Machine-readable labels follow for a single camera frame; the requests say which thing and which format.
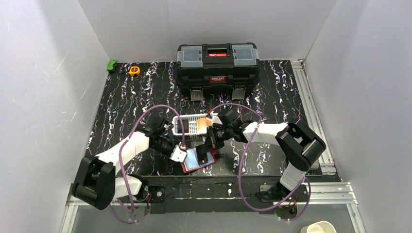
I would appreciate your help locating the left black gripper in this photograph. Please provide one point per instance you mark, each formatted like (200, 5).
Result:
(164, 141)

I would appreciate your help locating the white cup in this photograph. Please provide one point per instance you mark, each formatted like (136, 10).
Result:
(319, 227)

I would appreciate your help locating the aluminium rail frame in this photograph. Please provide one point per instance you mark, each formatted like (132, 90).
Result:
(331, 199)

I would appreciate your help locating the black VIP card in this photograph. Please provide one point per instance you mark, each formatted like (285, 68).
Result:
(203, 158)

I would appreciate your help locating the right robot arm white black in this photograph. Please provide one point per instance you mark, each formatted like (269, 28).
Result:
(301, 146)

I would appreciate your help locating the black plastic toolbox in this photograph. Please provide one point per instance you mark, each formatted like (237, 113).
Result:
(231, 69)

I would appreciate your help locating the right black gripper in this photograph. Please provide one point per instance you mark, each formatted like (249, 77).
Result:
(210, 141)

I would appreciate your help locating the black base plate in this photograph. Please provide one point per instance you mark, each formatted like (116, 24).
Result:
(206, 194)

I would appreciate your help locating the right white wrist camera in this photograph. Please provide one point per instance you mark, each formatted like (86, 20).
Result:
(212, 120)

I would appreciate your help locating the orange tape measure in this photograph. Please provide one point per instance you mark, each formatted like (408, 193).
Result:
(134, 70)

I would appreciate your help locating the red leather card holder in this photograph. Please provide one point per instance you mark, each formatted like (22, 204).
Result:
(195, 160)

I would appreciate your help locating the white plastic basket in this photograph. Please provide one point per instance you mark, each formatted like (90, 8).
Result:
(189, 125)

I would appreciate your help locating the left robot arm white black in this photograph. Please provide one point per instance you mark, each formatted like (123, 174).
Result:
(96, 182)

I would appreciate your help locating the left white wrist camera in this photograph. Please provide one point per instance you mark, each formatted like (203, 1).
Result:
(179, 153)

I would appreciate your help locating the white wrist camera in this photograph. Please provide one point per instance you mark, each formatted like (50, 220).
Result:
(179, 153)
(212, 120)

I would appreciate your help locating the green small object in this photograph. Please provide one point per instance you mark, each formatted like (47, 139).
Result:
(111, 66)

